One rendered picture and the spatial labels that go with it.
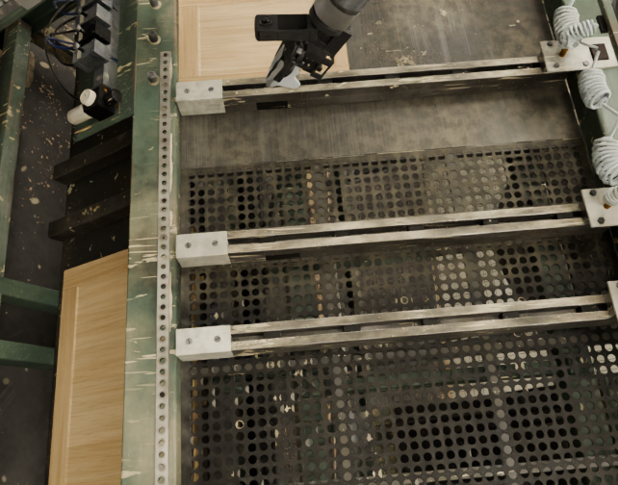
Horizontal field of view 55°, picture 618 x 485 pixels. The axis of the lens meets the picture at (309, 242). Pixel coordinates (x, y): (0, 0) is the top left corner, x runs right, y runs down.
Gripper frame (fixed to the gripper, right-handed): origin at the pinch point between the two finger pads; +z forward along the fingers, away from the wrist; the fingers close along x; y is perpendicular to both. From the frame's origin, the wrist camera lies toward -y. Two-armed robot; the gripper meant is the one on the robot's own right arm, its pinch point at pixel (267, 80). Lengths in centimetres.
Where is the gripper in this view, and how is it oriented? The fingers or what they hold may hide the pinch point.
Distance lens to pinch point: 125.6
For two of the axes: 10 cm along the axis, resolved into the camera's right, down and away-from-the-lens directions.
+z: -5.2, 4.2, 7.4
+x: 0.0, -8.7, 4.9
